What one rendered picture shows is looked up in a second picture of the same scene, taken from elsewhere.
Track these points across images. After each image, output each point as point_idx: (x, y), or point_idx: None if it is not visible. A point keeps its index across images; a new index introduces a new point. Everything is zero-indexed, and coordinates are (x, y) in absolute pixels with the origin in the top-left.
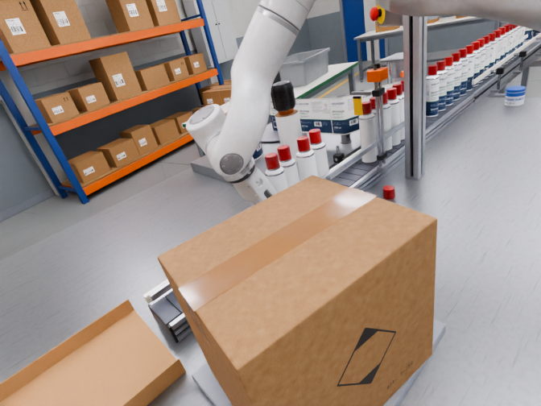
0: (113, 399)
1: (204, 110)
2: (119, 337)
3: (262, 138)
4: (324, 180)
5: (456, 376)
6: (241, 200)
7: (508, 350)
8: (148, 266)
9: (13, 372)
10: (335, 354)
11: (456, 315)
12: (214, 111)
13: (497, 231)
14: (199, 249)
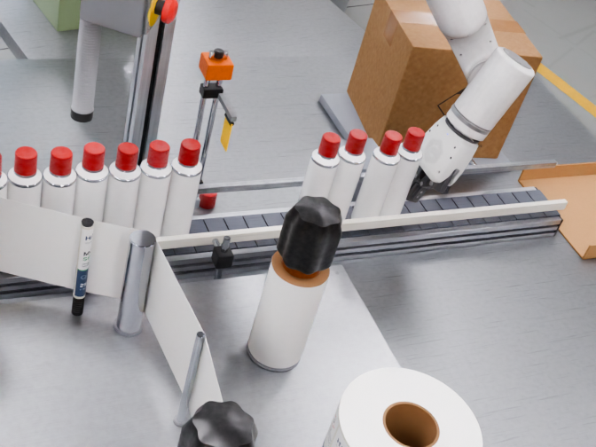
0: (576, 192)
1: (514, 57)
2: (589, 236)
3: None
4: (410, 35)
5: (338, 89)
6: (419, 361)
7: (295, 79)
8: (582, 315)
9: None
10: None
11: (300, 101)
12: (503, 47)
13: (182, 111)
14: (514, 45)
